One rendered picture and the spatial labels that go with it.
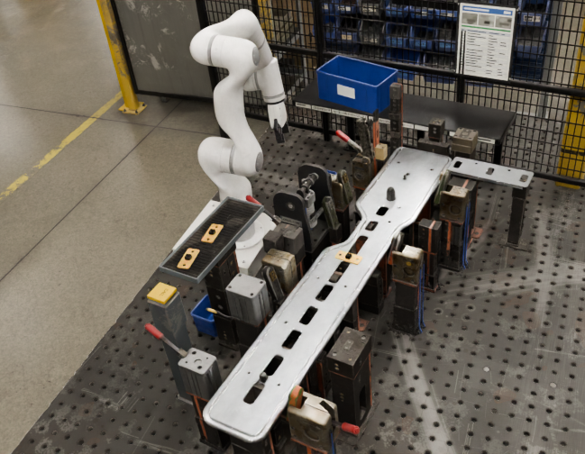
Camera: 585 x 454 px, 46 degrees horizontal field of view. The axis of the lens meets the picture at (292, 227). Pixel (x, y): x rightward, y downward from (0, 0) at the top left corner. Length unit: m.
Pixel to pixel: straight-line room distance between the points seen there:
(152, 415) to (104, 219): 2.22
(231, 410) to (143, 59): 3.62
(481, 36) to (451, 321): 1.09
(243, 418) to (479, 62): 1.69
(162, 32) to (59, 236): 1.56
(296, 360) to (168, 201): 2.54
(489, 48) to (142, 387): 1.77
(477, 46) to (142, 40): 2.81
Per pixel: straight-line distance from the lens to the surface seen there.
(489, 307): 2.50
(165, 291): 1.98
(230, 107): 2.33
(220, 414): 1.86
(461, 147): 2.69
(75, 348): 3.60
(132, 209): 4.35
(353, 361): 1.89
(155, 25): 4.94
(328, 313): 2.05
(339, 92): 2.94
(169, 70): 5.06
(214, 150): 2.44
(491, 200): 2.97
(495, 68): 2.86
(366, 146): 2.52
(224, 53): 2.25
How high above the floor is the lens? 2.48
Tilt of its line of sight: 39 degrees down
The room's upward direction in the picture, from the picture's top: 7 degrees counter-clockwise
